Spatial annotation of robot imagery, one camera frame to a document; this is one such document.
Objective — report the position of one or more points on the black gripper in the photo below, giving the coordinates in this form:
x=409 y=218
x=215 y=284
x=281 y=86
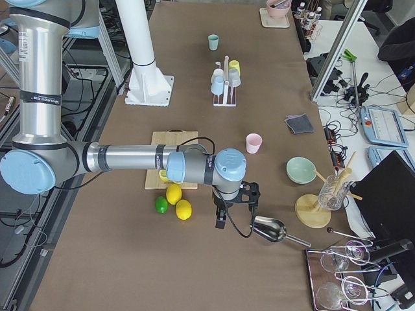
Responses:
x=220 y=205

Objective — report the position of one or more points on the green lime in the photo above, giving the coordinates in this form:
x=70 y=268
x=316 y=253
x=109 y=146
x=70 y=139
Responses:
x=161 y=205

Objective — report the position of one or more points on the cream plastic tray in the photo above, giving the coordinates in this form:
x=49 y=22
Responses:
x=273 y=22

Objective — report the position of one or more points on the pink bowl of ice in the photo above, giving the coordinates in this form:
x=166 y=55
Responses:
x=278 y=9

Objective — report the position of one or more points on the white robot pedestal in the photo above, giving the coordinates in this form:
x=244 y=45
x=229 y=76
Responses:
x=148 y=86

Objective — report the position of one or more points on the yellow lemon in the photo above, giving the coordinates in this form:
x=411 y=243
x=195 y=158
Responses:
x=173 y=194
x=183 y=209

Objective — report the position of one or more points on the teach pendant tablet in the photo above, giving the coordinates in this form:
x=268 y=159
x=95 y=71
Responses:
x=383 y=126
x=377 y=153

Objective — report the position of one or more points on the bamboo cutting board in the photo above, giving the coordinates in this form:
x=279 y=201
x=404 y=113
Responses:
x=171 y=137

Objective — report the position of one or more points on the green bowl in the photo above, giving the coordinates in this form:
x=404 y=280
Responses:
x=300 y=170

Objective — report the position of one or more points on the black monitor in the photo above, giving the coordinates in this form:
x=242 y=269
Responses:
x=387 y=202

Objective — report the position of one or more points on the wine glass rack tray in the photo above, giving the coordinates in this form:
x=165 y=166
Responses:
x=336 y=277

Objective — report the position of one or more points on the white wire cup rack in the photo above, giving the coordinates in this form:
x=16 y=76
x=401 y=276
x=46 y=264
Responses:
x=228 y=98

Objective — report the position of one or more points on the grey cup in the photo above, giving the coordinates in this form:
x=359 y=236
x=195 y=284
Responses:
x=234 y=77

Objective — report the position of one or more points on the clear glass mug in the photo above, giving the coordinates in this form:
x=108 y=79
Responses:
x=333 y=193

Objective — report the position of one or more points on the steel scoop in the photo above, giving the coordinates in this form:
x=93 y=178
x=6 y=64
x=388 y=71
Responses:
x=274 y=230

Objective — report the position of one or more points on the green cup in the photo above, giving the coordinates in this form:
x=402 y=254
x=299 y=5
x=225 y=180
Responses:
x=213 y=42

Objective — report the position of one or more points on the pink cup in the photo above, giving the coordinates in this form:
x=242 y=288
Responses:
x=253 y=143

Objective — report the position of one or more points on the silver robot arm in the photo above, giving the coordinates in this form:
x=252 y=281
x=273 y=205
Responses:
x=42 y=157

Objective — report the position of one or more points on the white cup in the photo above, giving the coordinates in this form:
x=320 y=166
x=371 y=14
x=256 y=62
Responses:
x=218 y=72

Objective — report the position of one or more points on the yellow cup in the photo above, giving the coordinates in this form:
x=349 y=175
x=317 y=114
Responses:
x=234 y=64

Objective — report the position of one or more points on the grey folded cloth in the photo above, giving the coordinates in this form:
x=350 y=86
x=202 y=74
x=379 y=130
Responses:
x=299 y=124

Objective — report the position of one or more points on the green handled reach grabber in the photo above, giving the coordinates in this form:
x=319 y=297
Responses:
x=359 y=91

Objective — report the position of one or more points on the aluminium frame post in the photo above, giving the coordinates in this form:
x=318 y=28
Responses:
x=337 y=47

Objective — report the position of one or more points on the light blue cup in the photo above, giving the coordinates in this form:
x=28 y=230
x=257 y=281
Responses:
x=217 y=85

